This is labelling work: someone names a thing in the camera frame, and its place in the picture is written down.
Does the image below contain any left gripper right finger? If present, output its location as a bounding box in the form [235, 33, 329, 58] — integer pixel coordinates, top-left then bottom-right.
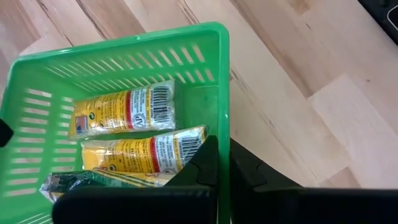
[229, 138, 398, 224]

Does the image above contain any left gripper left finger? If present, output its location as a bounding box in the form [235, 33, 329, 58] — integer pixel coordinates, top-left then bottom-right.
[52, 135, 219, 224]

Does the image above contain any yellow snack packet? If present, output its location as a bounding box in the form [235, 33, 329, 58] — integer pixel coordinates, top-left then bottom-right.
[67, 79, 178, 139]
[39, 169, 177, 203]
[80, 124, 209, 174]

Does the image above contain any green plastic basket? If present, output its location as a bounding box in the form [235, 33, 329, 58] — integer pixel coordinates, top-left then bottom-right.
[0, 21, 231, 224]

